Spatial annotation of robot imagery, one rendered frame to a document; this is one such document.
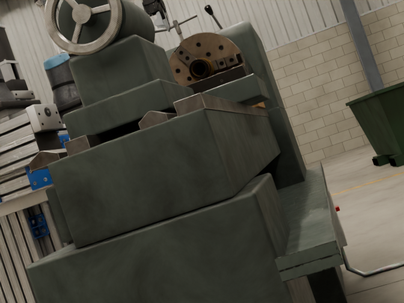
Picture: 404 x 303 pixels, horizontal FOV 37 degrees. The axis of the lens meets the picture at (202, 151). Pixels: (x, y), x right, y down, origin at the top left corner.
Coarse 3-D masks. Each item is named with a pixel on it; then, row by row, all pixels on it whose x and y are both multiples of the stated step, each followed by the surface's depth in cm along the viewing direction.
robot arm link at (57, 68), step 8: (56, 56) 257; (64, 56) 258; (48, 64) 257; (56, 64) 256; (64, 64) 257; (48, 72) 257; (56, 72) 256; (64, 72) 256; (56, 80) 256; (64, 80) 256; (72, 80) 258
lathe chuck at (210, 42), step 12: (192, 36) 238; (204, 36) 237; (216, 36) 236; (192, 48) 238; (204, 48) 237; (216, 48) 236; (228, 48) 235; (180, 60) 239; (180, 72) 239; (180, 84) 239
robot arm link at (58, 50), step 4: (36, 0) 271; (40, 0) 270; (44, 0) 271; (36, 4) 273; (40, 4) 272; (44, 4) 271; (40, 8) 274; (56, 12) 272; (56, 16) 272; (52, 40) 273; (56, 44) 272; (56, 48) 272; (60, 48) 271; (56, 52) 274; (60, 52) 271; (64, 52) 271; (68, 52) 270; (72, 56) 270; (76, 56) 271
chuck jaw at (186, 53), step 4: (180, 48) 235; (184, 48) 240; (176, 52) 235; (180, 52) 235; (184, 52) 235; (188, 52) 233; (180, 56) 235; (184, 56) 235; (188, 56) 232; (192, 56) 232; (184, 60) 233; (188, 60) 232; (192, 60) 230; (188, 64) 230
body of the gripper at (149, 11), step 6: (144, 0) 264; (150, 0) 260; (156, 0) 260; (162, 0) 265; (144, 6) 262; (150, 6) 261; (156, 6) 261; (162, 6) 260; (150, 12) 261; (156, 12) 265
